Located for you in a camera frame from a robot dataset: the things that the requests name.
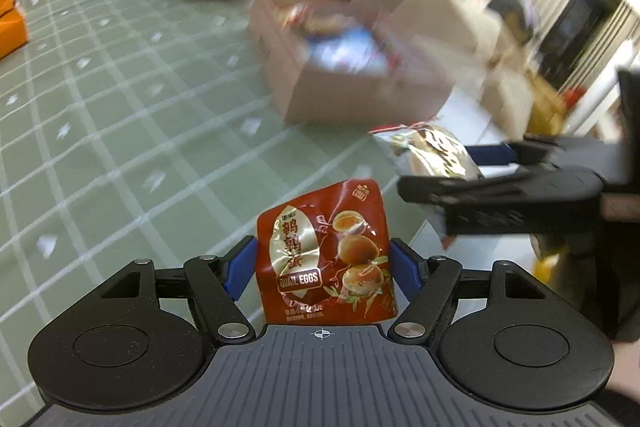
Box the yellow red snack packet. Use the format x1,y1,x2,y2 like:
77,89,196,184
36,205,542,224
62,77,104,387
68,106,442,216
368,121,484,249

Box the red quail eggs packet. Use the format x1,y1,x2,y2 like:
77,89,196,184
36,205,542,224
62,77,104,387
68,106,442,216
255,179,398,326

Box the beige sofa armchair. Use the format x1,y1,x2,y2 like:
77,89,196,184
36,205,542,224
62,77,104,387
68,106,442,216
352,0,536,138

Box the dark-haired plush doll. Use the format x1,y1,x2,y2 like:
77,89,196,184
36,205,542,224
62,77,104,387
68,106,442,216
487,0,540,46

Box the pink storage box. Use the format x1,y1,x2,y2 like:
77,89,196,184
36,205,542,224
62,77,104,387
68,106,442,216
248,0,454,124

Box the green grid tablecloth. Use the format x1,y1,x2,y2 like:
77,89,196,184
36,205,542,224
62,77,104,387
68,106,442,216
0,0,442,413

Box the orange tissue box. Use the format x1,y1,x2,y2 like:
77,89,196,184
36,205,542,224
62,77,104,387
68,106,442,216
0,0,28,58

